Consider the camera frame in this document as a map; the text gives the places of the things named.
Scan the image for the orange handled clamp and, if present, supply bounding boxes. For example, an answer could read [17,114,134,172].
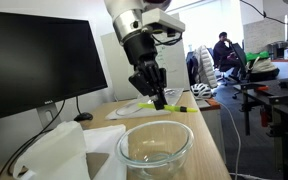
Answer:
[254,85,271,92]

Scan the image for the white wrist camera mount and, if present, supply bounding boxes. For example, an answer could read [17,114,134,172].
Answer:
[141,8,187,38]

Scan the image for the black workbench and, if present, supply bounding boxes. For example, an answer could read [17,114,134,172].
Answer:
[233,77,288,180]

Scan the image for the white cabinet with orange top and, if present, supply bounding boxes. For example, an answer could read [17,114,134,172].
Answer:
[196,97,227,165]

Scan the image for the black office chair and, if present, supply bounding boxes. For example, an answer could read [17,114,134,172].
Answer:
[231,42,252,85]

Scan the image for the black computer monitor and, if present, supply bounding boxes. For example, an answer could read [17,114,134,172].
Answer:
[0,9,109,124]

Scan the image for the green object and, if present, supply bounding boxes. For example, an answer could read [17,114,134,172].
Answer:
[245,50,271,63]

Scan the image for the black computer mouse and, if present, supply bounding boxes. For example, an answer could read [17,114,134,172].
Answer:
[73,111,95,123]

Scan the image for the grey office partition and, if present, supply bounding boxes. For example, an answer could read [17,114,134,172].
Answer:
[242,14,288,55]

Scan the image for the black monitor cable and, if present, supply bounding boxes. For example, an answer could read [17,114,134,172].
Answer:
[0,99,67,177]

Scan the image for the white bicycle helmet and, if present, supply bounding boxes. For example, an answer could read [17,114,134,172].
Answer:
[189,82,214,101]

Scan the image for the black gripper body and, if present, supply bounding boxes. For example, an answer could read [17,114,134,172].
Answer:
[121,31,159,73]

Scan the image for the white puffy jacket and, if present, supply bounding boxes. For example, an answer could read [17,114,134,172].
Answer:
[195,44,219,90]

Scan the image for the silver monitor stand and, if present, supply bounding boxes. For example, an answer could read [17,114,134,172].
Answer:
[35,102,63,131]

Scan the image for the white cloth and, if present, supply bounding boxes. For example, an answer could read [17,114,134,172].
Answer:
[12,120,130,180]

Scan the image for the clear glass bowl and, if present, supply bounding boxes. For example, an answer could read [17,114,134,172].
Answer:
[115,120,195,180]

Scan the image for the white whiteboard with drawings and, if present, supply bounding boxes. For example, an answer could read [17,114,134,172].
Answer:
[100,13,191,101]

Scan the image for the white bag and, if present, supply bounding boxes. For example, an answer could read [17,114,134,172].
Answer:
[248,56,281,83]

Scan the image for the white cable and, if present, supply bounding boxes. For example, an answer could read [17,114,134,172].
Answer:
[216,101,252,180]

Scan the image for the seated person in dark clothes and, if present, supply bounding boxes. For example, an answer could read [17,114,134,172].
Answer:
[212,31,242,80]

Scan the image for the black mouse cable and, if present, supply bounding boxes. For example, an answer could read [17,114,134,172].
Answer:
[75,96,84,116]

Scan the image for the black cable bundle on arm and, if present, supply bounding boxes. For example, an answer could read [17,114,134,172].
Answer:
[149,29,184,48]

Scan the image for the yellow green pen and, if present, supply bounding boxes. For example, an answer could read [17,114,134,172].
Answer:
[137,102,199,114]

